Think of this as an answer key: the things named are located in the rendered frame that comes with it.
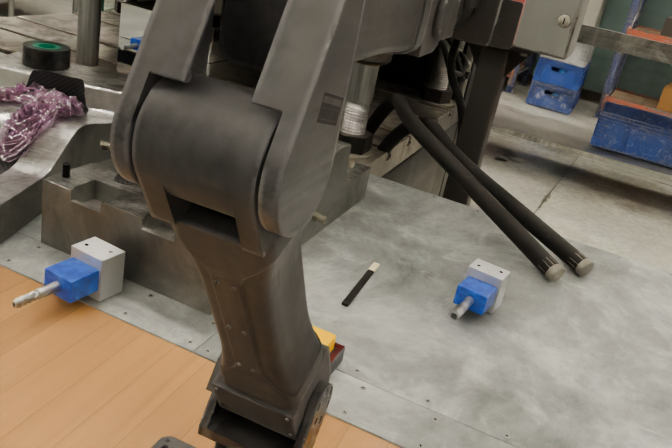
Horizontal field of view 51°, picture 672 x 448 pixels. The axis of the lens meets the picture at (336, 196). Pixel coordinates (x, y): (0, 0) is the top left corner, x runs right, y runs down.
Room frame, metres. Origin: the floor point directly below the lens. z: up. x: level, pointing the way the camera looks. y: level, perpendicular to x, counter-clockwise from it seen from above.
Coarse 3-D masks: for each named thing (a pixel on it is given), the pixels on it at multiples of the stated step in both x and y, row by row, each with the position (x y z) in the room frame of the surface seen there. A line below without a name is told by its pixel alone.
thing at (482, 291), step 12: (480, 264) 0.88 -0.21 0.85; (492, 264) 0.89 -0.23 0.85; (468, 276) 0.86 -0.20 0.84; (480, 276) 0.86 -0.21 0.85; (492, 276) 0.85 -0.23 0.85; (504, 276) 0.86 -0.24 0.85; (468, 288) 0.83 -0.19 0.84; (480, 288) 0.83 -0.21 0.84; (492, 288) 0.84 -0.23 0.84; (504, 288) 0.87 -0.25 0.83; (456, 300) 0.83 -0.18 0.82; (468, 300) 0.81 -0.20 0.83; (480, 300) 0.82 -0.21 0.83; (492, 300) 0.84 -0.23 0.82; (456, 312) 0.77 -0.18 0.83; (480, 312) 0.81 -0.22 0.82; (492, 312) 0.85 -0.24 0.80
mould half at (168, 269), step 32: (64, 192) 0.78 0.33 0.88; (128, 192) 0.80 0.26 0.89; (352, 192) 1.11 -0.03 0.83; (64, 224) 0.78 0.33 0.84; (96, 224) 0.76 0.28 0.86; (128, 224) 0.75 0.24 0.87; (320, 224) 0.99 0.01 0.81; (128, 256) 0.75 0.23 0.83; (160, 256) 0.73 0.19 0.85; (160, 288) 0.73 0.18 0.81; (192, 288) 0.72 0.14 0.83
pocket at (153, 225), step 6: (150, 216) 0.76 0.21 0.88; (144, 222) 0.75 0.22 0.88; (150, 222) 0.76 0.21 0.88; (156, 222) 0.77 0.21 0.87; (162, 222) 0.79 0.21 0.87; (144, 228) 0.75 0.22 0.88; (150, 228) 0.76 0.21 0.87; (156, 228) 0.78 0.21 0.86; (162, 228) 0.78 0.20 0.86; (168, 228) 0.78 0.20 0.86; (156, 234) 0.74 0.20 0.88; (162, 234) 0.76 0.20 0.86; (168, 234) 0.77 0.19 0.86; (174, 234) 0.77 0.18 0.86
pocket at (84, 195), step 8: (88, 184) 0.81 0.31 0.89; (96, 184) 0.82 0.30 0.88; (104, 184) 0.82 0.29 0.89; (72, 192) 0.78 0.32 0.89; (80, 192) 0.80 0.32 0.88; (88, 192) 0.81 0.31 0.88; (96, 192) 0.82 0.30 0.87; (104, 192) 0.82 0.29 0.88; (112, 192) 0.81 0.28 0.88; (120, 192) 0.81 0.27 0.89; (72, 200) 0.78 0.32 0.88; (80, 200) 0.80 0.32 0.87; (88, 200) 0.81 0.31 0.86; (96, 200) 0.82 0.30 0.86; (104, 200) 0.82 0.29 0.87; (96, 208) 0.77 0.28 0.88
